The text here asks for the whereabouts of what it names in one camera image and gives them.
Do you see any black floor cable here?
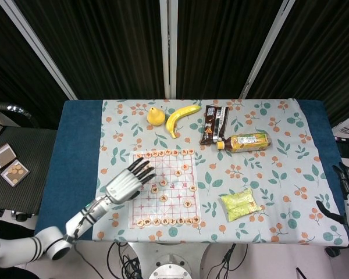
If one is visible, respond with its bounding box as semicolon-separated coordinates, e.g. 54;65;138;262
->
106;241;148;279
212;242;250;279

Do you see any brown snack packet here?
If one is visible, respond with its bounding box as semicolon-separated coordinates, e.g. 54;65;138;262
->
199;105;230;145

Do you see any white cardboard box lid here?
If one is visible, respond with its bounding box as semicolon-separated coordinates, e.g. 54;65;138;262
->
0;142;17;170

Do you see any blue table cover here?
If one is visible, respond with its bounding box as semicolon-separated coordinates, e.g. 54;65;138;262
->
33;98;349;248

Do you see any green tissue pack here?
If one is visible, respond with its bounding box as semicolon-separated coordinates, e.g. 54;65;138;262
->
220;187;263;223

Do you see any white aluminium frame post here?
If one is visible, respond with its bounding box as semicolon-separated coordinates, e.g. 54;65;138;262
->
0;0;78;101
169;0;179;99
238;0;297;99
159;0;171;99

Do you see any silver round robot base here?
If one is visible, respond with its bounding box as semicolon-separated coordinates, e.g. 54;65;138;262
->
148;254;193;279

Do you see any white red chess board sheet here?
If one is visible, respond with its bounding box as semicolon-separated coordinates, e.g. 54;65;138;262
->
129;150;203;229

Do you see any yellow tea bottle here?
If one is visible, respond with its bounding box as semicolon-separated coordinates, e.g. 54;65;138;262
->
216;132;273;154

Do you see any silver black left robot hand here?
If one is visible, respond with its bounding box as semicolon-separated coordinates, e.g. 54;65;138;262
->
105;158;157;206

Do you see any yellow toy banana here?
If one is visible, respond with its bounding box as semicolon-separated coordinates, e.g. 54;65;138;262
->
166;104;202;140

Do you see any floral patterned tablecloth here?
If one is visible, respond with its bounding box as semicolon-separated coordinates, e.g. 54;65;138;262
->
92;98;349;247

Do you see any box of wooden pieces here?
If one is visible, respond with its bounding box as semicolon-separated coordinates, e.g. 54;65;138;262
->
0;159;31;187

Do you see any yellow toy pear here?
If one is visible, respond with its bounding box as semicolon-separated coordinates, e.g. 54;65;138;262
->
147;106;166;126

